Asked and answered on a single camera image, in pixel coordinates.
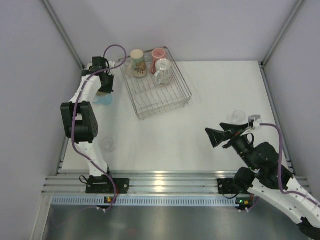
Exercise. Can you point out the white mug orange interior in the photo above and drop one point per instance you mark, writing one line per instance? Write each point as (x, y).
(163, 74)

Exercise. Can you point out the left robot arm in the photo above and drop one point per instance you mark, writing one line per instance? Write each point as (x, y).
(81, 125)

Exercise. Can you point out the aluminium frame post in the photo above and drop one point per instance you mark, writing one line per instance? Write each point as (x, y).
(62, 32)
(298, 5)

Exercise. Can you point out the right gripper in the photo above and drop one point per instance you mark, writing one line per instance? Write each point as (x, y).
(217, 137)

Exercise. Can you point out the aluminium frame post right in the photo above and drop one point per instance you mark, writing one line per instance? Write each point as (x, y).
(298, 5)

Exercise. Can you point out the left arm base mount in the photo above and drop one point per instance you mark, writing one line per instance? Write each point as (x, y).
(102, 185)

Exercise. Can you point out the aluminium frame post left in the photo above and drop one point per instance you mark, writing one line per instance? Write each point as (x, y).
(62, 32)

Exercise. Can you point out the aluminium mounting rail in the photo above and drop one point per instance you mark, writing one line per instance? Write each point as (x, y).
(143, 183)

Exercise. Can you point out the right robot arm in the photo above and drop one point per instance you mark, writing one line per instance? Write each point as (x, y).
(266, 177)

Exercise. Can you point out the wire dish rack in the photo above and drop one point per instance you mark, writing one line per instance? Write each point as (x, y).
(150, 97)

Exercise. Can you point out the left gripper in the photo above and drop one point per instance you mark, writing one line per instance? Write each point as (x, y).
(109, 89)

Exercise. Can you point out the pink patterned mug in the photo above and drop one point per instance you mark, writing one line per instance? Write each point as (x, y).
(156, 54)

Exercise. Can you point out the slotted cable duct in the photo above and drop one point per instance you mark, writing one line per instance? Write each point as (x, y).
(162, 201)

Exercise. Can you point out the clear glass tumbler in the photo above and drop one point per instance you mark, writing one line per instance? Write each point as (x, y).
(107, 144)
(238, 116)

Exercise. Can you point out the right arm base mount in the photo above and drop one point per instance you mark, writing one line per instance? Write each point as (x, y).
(232, 186)

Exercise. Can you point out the light blue mug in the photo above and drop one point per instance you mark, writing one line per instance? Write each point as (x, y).
(103, 98)

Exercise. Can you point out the cream floral mug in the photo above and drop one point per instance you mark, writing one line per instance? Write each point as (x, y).
(137, 67)

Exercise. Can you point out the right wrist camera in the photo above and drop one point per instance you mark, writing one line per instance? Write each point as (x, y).
(254, 122)

